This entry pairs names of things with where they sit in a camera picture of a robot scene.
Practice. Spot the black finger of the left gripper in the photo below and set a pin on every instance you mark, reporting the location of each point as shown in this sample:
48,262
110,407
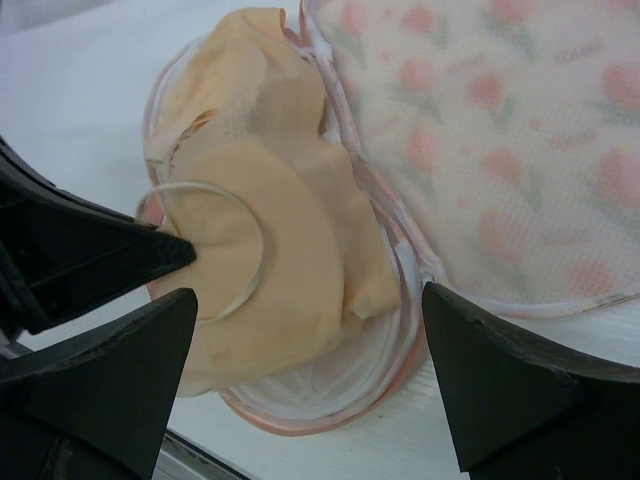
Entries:
63,257

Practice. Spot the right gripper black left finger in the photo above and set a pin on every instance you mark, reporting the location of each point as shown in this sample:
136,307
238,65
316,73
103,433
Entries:
96,405

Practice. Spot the aluminium front rail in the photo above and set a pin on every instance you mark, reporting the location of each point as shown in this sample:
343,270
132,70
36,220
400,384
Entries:
180,459

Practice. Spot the floral orange laundry bag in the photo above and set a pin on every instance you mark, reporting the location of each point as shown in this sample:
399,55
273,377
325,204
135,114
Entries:
498,145

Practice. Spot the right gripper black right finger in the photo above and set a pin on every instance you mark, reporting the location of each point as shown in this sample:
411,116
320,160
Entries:
520,406

